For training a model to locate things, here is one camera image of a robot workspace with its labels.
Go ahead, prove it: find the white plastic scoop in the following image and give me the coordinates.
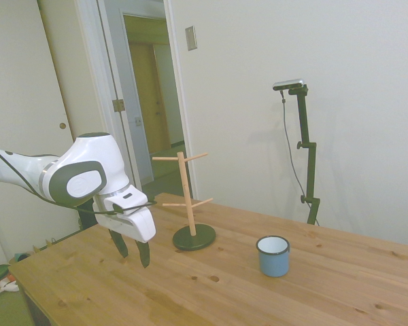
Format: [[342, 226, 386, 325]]
[[0, 278, 20, 300]]

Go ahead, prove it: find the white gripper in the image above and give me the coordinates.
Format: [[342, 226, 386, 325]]
[[93, 199, 157, 269]]

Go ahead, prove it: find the white open door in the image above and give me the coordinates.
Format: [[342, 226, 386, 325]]
[[97, 0, 154, 191]]

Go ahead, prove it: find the wooden mug tree black base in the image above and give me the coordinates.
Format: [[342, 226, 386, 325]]
[[152, 151, 217, 252]]

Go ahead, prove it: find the blue enamel mug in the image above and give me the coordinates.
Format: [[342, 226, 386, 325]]
[[256, 235, 290, 278]]

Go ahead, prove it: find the black floor speaker box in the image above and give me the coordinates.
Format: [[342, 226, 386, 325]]
[[77, 200, 99, 232]]

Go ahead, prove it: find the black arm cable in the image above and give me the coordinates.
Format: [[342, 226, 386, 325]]
[[0, 144, 158, 215]]

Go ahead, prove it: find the grey exterior camera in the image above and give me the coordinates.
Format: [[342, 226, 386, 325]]
[[272, 78, 306, 92]]

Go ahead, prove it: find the metal wall switch plate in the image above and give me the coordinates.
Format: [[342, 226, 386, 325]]
[[184, 25, 198, 52]]

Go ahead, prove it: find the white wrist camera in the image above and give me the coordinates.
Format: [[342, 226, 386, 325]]
[[103, 187, 148, 215]]

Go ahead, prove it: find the brown wooden hallway door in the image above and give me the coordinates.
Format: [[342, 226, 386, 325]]
[[129, 43, 173, 153]]

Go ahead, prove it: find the black camera stand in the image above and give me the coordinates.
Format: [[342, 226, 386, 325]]
[[288, 84, 321, 225]]

